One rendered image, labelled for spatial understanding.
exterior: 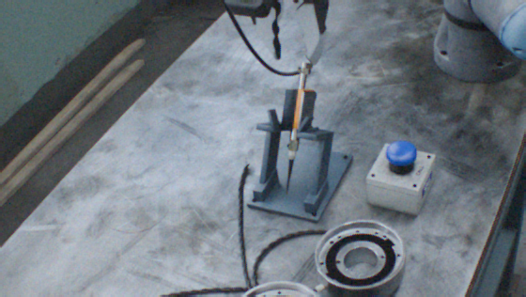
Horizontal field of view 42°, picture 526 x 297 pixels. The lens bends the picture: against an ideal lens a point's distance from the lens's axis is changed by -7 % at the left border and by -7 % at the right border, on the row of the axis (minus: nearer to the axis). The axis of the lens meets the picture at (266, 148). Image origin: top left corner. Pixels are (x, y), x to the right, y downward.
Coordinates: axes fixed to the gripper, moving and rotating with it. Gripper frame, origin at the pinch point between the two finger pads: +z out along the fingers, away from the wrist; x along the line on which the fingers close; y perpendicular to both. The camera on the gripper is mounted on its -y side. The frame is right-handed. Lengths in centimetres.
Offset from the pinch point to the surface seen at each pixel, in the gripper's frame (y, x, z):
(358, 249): -13.3, -12.2, 16.2
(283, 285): -21.8, -6.5, 14.9
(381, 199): -3.7, -11.9, 17.2
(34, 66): 81, 143, 77
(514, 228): 50, -26, 74
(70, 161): 61, 117, 98
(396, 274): -16.8, -18.1, 14.8
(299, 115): -2.4, -1.0, 7.0
